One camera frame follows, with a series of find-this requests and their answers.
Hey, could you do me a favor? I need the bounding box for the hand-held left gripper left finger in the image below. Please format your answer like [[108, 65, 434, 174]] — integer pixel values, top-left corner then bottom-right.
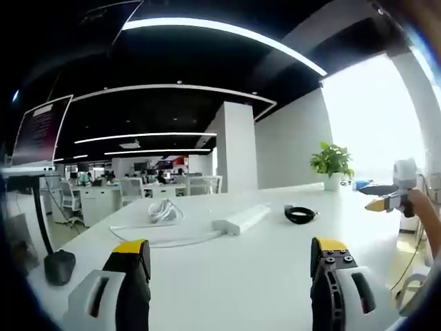
[[68, 239, 152, 331]]

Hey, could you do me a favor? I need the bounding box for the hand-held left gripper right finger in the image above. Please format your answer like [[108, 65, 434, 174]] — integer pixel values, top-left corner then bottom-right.
[[309, 236, 392, 331]]

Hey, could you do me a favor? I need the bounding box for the white desk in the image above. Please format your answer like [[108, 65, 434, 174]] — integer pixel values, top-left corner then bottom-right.
[[25, 182, 402, 331]]

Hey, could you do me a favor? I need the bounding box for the black laptop stand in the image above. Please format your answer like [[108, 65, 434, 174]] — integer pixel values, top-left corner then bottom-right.
[[29, 174, 76, 287]]

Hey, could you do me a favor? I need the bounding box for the white power strip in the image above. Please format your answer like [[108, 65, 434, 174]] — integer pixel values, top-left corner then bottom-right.
[[211, 203, 272, 237]]

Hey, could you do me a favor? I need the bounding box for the blue object on far desk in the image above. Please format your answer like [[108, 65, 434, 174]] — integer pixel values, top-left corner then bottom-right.
[[353, 178, 378, 192]]

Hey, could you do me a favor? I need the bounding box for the row of white office desks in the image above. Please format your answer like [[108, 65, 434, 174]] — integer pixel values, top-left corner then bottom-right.
[[67, 174, 225, 228]]

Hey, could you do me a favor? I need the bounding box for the coiled black cable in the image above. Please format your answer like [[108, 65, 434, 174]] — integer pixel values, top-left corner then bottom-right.
[[284, 205, 320, 224]]

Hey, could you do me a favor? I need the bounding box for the white office chair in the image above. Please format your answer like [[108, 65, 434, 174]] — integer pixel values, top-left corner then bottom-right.
[[58, 179, 85, 228]]

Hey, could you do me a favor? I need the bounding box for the white power strip cable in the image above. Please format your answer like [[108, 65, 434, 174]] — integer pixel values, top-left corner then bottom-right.
[[109, 222, 223, 248]]

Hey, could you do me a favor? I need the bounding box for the person's right hand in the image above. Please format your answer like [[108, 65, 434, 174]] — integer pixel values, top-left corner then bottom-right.
[[406, 188, 431, 217]]

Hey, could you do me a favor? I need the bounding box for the potted green plant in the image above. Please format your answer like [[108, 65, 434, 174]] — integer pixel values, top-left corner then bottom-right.
[[309, 141, 356, 192]]

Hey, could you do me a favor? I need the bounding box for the laptop on stand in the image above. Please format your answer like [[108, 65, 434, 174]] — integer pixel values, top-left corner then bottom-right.
[[1, 94, 74, 173]]

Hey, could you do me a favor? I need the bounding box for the white charger with cable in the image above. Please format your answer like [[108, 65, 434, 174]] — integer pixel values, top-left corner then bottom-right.
[[147, 199, 184, 224]]

